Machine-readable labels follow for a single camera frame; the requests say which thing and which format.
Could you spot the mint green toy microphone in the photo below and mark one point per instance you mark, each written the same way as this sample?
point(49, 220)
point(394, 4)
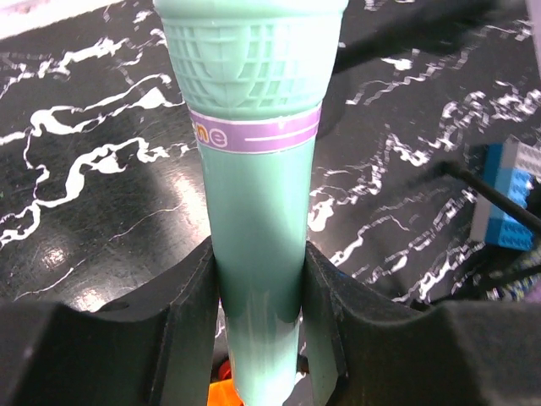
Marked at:
point(253, 75)

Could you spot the black music stand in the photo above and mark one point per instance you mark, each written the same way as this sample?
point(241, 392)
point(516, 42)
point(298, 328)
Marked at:
point(522, 215)

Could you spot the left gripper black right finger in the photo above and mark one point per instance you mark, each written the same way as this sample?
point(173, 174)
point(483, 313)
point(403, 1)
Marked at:
point(364, 349)

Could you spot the red yellow toy brick house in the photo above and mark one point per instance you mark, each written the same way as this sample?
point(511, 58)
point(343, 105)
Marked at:
point(221, 390)

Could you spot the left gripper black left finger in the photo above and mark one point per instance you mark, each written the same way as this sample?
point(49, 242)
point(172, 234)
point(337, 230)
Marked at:
point(152, 346)

